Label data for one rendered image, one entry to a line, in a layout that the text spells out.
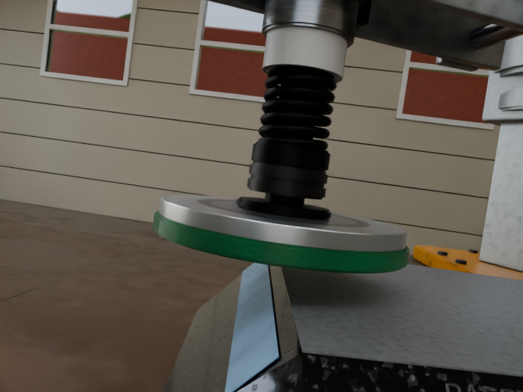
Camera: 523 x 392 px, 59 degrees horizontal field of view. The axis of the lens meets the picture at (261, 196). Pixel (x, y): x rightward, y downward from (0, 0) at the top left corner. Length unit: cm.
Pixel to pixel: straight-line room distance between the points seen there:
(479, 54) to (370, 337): 36
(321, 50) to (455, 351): 24
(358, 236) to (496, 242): 105
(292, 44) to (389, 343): 23
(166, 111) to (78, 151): 143
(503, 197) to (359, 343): 110
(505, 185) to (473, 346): 104
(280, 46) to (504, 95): 101
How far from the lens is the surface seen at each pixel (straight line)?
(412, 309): 39
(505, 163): 136
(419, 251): 145
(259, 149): 39
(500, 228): 135
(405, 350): 29
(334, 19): 40
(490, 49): 58
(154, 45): 708
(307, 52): 39
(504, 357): 33
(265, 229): 31
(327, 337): 28
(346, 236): 32
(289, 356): 27
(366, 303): 38
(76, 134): 732
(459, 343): 33
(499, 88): 138
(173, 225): 34
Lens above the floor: 94
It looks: 3 degrees down
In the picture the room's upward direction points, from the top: 8 degrees clockwise
